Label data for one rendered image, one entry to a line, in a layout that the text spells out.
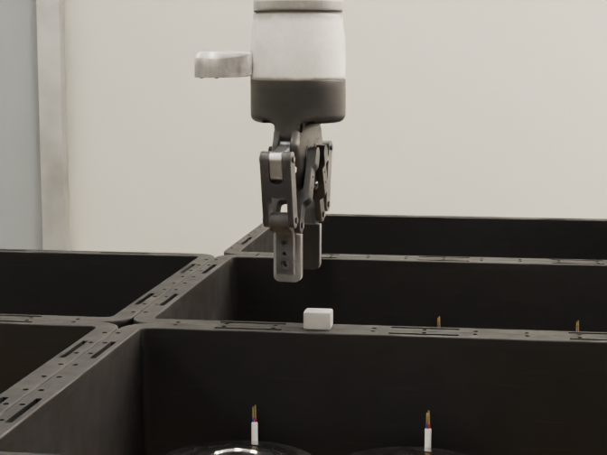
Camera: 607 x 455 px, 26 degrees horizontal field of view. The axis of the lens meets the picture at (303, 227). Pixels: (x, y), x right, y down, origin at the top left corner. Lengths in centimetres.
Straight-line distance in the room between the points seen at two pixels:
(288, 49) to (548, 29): 282
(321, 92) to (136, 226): 298
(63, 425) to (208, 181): 318
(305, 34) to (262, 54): 4
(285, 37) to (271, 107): 5
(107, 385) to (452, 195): 306
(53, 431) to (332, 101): 40
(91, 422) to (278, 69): 35
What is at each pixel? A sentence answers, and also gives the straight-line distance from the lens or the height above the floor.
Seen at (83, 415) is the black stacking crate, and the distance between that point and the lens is 77.
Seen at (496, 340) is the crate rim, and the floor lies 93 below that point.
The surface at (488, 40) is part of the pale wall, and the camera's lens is 380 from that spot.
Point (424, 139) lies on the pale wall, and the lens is 381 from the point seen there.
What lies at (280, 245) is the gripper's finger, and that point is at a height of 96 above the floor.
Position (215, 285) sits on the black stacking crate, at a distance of 110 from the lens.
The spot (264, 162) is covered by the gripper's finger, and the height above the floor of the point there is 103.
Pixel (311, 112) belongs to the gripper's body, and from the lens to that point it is 100.
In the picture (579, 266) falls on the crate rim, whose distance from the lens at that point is 114.
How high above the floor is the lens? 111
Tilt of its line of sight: 8 degrees down
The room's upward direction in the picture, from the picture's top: straight up
